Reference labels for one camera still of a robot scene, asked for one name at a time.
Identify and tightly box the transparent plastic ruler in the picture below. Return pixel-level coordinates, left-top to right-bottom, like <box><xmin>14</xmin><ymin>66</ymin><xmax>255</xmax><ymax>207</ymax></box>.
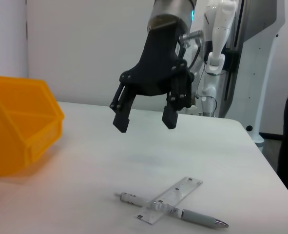
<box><xmin>134</xmin><ymin>176</ymin><xmax>204</xmax><ymax>225</ymax></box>

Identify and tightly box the white humanoid robot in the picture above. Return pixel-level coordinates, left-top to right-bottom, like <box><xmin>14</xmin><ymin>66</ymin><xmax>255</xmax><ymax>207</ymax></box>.
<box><xmin>199</xmin><ymin>0</ymin><xmax>237</xmax><ymax>118</ymax></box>

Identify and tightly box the grey robot stand column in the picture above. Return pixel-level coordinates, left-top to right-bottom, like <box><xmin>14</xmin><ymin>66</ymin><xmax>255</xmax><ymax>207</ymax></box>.
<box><xmin>219</xmin><ymin>0</ymin><xmax>287</xmax><ymax>150</ymax></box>

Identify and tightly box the grey retractable pen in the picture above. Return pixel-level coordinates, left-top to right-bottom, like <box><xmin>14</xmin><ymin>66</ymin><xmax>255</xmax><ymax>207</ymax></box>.
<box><xmin>114</xmin><ymin>192</ymin><xmax>230</xmax><ymax>229</ymax></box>

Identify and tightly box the yellow plastic bin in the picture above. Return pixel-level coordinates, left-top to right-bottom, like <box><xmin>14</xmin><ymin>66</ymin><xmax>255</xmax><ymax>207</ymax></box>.
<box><xmin>0</xmin><ymin>75</ymin><xmax>65</xmax><ymax>176</ymax></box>

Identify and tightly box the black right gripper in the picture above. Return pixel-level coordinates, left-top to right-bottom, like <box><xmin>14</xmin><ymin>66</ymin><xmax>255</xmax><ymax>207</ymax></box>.
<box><xmin>109</xmin><ymin>20</ymin><xmax>194</xmax><ymax>134</ymax></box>

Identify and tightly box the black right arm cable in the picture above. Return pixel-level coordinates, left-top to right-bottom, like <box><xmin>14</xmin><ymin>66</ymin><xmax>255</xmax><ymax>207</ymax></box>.
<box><xmin>179</xmin><ymin>30</ymin><xmax>205</xmax><ymax>74</ymax></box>

